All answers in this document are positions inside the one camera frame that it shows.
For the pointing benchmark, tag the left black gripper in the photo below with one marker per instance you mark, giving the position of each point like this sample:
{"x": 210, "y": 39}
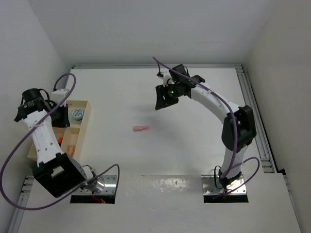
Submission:
{"x": 64, "y": 121}

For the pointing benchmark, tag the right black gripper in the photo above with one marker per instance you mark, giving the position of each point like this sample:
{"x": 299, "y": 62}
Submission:
{"x": 162, "y": 92}

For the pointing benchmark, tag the orange capped black highlighter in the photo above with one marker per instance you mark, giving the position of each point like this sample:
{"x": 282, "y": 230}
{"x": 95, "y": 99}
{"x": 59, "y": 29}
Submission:
{"x": 60, "y": 140}

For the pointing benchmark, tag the pastel pink correction tape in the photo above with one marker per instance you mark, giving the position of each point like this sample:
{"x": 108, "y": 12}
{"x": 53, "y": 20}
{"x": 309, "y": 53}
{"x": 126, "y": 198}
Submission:
{"x": 140, "y": 128}

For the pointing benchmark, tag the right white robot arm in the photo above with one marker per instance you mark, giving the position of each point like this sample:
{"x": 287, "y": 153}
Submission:
{"x": 238, "y": 122}

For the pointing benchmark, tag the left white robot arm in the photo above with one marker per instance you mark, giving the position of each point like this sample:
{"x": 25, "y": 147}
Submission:
{"x": 61, "y": 174}

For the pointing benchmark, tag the wooden divided tray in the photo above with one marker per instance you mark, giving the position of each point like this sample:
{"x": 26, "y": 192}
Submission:
{"x": 45, "y": 137}

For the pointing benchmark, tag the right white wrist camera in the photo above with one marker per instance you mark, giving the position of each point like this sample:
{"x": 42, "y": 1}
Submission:
{"x": 166, "y": 78}

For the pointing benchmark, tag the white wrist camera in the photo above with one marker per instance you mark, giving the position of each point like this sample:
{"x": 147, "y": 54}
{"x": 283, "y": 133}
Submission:
{"x": 58, "y": 95}
{"x": 166, "y": 78}

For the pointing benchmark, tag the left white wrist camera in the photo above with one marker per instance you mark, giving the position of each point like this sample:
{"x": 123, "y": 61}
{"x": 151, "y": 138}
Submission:
{"x": 58, "y": 95}

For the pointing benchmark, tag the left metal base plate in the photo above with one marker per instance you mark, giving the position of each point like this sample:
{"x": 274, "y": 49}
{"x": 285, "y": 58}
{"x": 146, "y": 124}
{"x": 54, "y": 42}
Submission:
{"x": 105, "y": 185}

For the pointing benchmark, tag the metal base plate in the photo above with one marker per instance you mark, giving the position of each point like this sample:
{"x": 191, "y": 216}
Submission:
{"x": 213, "y": 187}
{"x": 105, "y": 185}

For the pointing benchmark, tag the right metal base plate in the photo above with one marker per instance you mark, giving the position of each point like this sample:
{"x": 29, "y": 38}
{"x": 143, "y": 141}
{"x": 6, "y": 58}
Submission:
{"x": 213, "y": 187}

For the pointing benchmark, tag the aluminium frame rail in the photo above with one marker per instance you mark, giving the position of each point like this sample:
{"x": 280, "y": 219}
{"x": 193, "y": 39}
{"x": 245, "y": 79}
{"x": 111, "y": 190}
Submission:
{"x": 262, "y": 141}

